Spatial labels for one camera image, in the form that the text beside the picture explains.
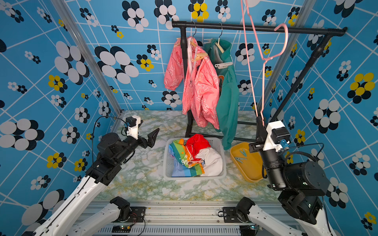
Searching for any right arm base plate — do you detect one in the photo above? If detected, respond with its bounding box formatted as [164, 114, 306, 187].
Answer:
[222, 207, 252, 224]

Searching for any pink jacket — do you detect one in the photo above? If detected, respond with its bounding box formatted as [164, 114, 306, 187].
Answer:
[164, 45, 220, 129]

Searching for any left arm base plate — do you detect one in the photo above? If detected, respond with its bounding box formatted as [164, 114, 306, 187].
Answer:
[114, 206, 146, 223]

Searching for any white clothespin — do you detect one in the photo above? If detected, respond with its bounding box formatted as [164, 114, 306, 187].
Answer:
[215, 62, 233, 69]

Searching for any pink clothes hanger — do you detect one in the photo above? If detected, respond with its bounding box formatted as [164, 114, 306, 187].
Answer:
[240, 1, 289, 125]

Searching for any green jacket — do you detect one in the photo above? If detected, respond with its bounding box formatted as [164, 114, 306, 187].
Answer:
[203, 39, 239, 150]

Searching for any black clothes rack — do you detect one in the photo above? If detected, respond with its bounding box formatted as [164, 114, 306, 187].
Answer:
[172, 21, 347, 121]

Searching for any white hanger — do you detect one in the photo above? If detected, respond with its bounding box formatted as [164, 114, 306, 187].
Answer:
[211, 23, 225, 54]

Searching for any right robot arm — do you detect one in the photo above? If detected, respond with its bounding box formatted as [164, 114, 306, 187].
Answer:
[236, 116, 336, 236]

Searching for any wooden hanger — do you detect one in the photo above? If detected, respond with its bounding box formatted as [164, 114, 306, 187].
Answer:
[172, 21, 203, 63]

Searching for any white plastic basket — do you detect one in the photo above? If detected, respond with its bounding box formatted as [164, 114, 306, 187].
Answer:
[163, 137, 226, 181]

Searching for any yellow plastic tray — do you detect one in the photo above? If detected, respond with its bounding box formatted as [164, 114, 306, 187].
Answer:
[230, 142, 263, 183]

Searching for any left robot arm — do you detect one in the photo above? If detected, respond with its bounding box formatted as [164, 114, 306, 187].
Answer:
[23, 128, 159, 236]

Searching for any white red cartoon jacket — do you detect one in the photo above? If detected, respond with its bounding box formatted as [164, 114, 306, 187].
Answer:
[168, 134, 222, 177]

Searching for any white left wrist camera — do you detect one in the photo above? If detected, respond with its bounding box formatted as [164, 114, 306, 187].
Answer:
[125, 116, 142, 140]

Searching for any mint green clothespin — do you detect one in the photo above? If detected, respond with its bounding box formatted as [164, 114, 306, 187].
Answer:
[239, 149, 247, 157]

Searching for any small black electronics board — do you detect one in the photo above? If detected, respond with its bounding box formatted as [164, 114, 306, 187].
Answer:
[112, 225, 132, 234]

